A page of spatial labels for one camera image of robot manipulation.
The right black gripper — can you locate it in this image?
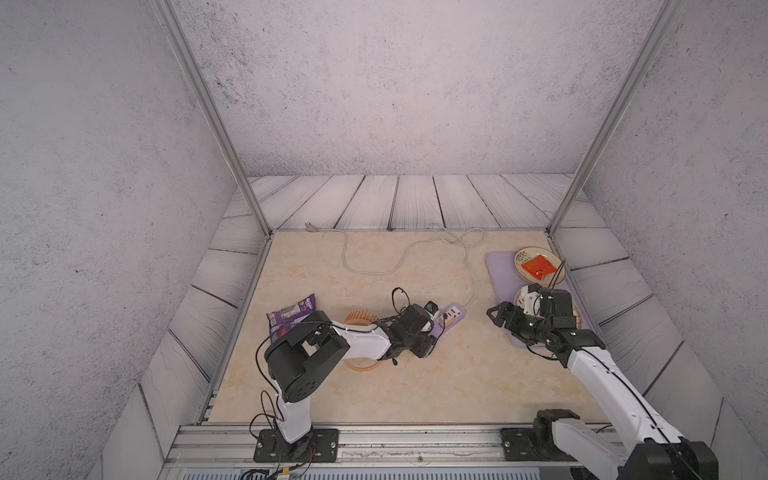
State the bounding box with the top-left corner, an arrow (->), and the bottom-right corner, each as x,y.
487,300 -> 552,345

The purple power strip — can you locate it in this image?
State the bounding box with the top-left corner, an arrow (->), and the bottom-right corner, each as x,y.
430,303 -> 466,339

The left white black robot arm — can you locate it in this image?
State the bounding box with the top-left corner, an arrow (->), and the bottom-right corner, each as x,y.
264,302 -> 442,446

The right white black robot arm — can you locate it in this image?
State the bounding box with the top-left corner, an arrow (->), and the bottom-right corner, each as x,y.
486,284 -> 719,479

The orange desk fan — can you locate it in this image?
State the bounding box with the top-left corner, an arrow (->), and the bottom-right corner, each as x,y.
342,310 -> 387,372

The patterned plate with yellow food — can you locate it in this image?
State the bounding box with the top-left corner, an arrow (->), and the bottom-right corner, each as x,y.
513,284 -> 584,332

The purple placemat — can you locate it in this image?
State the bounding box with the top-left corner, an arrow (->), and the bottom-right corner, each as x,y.
485,251 -> 594,330

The small plate with red packet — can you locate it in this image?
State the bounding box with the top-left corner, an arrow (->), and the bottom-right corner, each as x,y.
513,246 -> 566,288

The purple snack bag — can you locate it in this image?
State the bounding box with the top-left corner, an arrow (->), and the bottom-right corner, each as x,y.
266,294 -> 317,343

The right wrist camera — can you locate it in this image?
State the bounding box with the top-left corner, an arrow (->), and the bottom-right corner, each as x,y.
517,284 -> 541,317

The white power strip cord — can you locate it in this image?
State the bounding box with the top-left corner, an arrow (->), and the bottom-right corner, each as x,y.
304,223 -> 486,311

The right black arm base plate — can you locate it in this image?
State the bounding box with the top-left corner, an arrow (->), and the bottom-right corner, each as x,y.
500,427 -> 576,462

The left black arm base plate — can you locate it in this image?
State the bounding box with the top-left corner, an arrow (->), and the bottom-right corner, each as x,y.
253,428 -> 340,464

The aluminium front rail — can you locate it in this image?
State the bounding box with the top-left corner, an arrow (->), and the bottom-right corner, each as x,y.
157,422 -> 690,480

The right aluminium frame post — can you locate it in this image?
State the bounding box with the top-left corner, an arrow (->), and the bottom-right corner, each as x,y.
546,0 -> 684,239

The aluminium frame post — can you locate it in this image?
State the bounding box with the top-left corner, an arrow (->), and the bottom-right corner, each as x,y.
546,0 -> 684,239
154,0 -> 273,238

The left aluminium frame post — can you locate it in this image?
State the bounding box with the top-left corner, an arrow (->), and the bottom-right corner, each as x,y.
154,0 -> 273,238

